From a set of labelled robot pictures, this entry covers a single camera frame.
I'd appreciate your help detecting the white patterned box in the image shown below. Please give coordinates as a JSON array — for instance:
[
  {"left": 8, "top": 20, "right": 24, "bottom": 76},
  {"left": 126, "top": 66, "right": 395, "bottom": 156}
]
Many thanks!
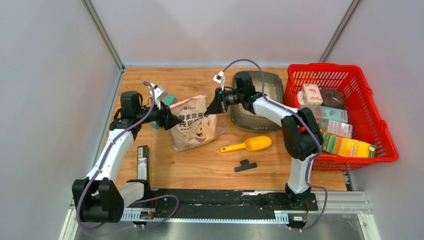
[{"left": 319, "top": 119, "right": 353, "bottom": 139}]

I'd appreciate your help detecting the black flat box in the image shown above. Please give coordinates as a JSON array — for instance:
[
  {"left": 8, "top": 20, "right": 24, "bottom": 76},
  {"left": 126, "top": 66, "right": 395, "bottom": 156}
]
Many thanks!
[{"left": 137, "top": 145, "right": 150, "bottom": 181}]

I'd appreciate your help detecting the black bag clip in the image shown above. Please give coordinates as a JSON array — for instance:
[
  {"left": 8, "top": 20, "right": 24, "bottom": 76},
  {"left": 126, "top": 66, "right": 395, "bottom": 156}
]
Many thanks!
[{"left": 234, "top": 159, "right": 258, "bottom": 173}]

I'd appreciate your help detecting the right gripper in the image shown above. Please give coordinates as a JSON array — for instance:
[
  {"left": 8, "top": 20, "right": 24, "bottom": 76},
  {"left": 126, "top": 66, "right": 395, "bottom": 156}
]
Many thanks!
[{"left": 205, "top": 86, "right": 244, "bottom": 114}]

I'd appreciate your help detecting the yellow sponge pack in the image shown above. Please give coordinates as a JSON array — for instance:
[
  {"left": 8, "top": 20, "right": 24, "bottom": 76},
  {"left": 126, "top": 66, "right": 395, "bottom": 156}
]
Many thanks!
[{"left": 322, "top": 132, "right": 377, "bottom": 158}]

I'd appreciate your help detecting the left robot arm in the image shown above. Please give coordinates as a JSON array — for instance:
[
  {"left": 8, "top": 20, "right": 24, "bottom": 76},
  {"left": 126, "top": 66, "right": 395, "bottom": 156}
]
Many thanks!
[{"left": 71, "top": 88, "right": 181, "bottom": 223}]

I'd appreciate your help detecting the teal pink box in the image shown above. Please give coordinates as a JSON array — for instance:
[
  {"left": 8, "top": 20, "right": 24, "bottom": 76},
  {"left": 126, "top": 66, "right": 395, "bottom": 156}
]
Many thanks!
[{"left": 305, "top": 105, "right": 348, "bottom": 123}]

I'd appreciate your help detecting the brown round container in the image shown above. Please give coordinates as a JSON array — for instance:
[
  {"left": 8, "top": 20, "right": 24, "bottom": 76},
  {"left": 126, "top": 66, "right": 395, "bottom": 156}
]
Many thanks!
[{"left": 320, "top": 88, "right": 345, "bottom": 109}]

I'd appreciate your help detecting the pink white carton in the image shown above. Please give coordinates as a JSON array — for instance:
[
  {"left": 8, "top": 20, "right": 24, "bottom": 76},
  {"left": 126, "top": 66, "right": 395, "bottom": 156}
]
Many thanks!
[{"left": 297, "top": 83, "right": 323, "bottom": 106}]

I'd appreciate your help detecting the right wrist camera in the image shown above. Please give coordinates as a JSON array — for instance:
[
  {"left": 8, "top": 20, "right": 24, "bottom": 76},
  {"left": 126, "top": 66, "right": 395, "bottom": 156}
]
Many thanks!
[{"left": 213, "top": 71, "right": 226, "bottom": 90}]

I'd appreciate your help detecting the grey litter box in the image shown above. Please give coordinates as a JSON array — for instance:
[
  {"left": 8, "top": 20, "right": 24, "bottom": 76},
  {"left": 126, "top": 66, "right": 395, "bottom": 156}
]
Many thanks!
[{"left": 229, "top": 70, "right": 284, "bottom": 132}]

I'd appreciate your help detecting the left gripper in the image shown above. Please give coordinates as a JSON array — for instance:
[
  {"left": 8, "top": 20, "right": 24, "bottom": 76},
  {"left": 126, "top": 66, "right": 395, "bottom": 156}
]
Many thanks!
[{"left": 135, "top": 99, "right": 183, "bottom": 131}]

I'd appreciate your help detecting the pink cat litter bag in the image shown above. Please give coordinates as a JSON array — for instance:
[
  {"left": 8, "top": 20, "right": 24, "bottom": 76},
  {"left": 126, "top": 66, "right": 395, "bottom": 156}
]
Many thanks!
[{"left": 170, "top": 94, "right": 225, "bottom": 152}]

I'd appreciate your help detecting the yellow plastic scoop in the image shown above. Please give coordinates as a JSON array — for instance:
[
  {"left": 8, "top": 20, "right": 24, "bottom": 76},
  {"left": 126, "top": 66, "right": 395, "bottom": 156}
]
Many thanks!
[{"left": 220, "top": 136, "right": 272, "bottom": 153}]

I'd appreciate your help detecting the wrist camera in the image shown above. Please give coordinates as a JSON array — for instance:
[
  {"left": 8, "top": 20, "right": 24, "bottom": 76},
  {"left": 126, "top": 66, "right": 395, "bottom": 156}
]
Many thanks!
[
  {"left": 150, "top": 85, "right": 168, "bottom": 110},
  {"left": 213, "top": 71, "right": 226, "bottom": 90}
]

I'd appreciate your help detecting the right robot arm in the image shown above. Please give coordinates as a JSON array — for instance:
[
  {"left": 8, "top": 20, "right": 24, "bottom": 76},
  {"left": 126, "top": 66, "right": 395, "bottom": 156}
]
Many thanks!
[{"left": 204, "top": 71, "right": 323, "bottom": 210}]

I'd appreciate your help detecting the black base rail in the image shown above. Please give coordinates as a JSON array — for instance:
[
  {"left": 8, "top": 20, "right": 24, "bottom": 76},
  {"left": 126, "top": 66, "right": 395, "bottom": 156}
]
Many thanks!
[{"left": 121, "top": 188, "right": 319, "bottom": 228}]

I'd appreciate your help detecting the red plastic basket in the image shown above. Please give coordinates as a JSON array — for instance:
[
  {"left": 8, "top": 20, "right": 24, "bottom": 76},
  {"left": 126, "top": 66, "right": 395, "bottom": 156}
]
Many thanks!
[{"left": 284, "top": 63, "right": 399, "bottom": 172}]

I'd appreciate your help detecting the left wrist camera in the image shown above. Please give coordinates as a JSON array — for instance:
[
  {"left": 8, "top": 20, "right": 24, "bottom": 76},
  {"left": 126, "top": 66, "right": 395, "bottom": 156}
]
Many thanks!
[{"left": 150, "top": 85, "right": 168, "bottom": 110}]

